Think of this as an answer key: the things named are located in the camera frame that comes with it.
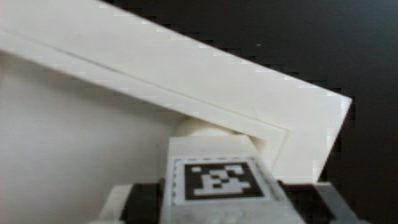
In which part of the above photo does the white square tabletop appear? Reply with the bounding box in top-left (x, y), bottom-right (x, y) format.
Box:
top-left (0, 0), bottom-right (350, 224)

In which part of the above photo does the white table leg with tag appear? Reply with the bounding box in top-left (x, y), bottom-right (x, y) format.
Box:
top-left (160, 119), bottom-right (306, 224)

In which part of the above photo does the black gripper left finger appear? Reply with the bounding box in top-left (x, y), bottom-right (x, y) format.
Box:
top-left (87, 181), bottom-right (167, 224)

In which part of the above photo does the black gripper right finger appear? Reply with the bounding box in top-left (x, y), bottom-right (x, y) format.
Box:
top-left (279, 182), bottom-right (371, 224)

